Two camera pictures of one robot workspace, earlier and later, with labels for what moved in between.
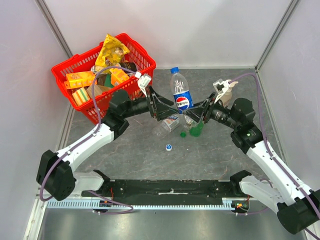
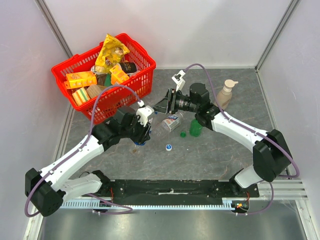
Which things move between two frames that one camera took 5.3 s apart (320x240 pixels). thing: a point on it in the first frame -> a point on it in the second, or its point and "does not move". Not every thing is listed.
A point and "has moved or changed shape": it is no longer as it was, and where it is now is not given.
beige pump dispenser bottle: [226, 97] does not move
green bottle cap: [183, 134] does not move
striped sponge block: [80, 96] does not move
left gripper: [158, 109] -> [143, 135]
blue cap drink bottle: [182, 93] has moved or changed shape
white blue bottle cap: [168, 147] does not move
